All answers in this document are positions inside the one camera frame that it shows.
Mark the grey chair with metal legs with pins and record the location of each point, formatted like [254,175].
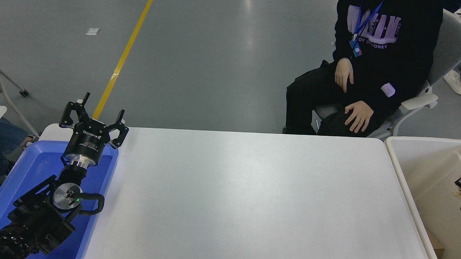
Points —
[9,81]

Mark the person's right hand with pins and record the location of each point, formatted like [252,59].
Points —
[343,74]

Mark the blue plastic tray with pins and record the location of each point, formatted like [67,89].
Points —
[34,161]

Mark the grey white office chair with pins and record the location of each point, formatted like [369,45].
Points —
[450,45]

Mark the large pale plastic bin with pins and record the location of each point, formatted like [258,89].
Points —
[424,170]

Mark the brown cardboard piece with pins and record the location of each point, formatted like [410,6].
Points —
[436,246]

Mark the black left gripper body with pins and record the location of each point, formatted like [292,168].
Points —
[87,141]

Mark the person's left hand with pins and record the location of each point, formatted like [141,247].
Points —
[359,115]

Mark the person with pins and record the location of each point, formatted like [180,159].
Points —
[402,55]
[458,80]
[4,135]

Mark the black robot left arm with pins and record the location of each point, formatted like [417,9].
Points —
[35,218]

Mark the small white paper scrap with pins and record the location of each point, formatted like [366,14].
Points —
[92,31]

